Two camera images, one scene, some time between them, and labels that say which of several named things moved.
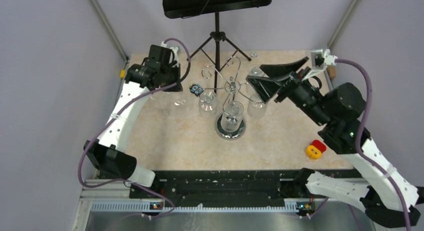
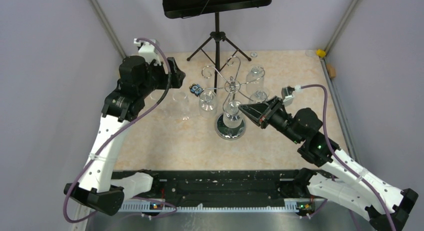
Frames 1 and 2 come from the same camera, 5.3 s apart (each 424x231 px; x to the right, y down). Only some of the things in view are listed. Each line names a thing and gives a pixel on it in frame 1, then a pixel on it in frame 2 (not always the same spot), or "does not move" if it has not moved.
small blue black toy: x=196 y=89 does not move
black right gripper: x=265 y=87 → x=264 y=111
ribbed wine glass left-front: x=208 y=104 does not move
